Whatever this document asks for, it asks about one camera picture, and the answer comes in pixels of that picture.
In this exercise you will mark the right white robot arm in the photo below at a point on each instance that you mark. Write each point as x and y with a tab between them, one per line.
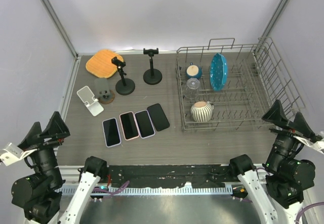
281	199

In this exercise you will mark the black tall pole stand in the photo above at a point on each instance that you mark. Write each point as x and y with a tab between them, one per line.
152	76

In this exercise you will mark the grey wire dish rack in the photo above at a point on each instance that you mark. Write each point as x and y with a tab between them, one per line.
257	76

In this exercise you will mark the white phone stand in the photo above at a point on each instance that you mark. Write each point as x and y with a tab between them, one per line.
89	100

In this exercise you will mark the black round base stand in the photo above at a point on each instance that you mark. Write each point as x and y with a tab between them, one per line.
124	86

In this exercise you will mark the striped ceramic mug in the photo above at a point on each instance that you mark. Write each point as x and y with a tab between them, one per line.
202	111

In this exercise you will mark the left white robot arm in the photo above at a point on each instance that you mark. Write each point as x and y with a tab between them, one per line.
38	194

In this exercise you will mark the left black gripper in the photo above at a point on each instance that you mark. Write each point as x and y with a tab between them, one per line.
56	128

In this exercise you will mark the teal speckled plate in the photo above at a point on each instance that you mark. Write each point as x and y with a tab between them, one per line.
218	72

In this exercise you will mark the orange woven mat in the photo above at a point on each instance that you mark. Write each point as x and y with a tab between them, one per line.
100	64

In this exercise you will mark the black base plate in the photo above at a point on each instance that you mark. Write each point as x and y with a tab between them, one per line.
172	176

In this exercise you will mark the lavender case phone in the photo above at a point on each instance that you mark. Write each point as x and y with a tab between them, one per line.
145	125

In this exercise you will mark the black phone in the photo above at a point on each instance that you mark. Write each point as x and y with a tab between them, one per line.
158	117

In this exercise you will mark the blue mug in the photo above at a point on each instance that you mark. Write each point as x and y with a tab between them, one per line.
193	71

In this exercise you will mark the white cable duct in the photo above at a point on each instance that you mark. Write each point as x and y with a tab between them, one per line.
186	190

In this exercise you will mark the grey stand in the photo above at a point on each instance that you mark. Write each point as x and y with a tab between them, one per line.
103	92

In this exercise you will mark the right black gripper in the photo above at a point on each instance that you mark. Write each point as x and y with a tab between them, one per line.
276	114

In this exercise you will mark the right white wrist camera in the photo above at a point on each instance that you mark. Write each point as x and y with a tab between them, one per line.
316	143

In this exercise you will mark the pink case phone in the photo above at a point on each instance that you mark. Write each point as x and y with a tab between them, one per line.
129	126

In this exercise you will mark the clear glass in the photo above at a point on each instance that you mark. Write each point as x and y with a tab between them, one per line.
191	89

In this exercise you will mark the white case phone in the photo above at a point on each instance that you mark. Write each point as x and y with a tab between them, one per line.
111	132

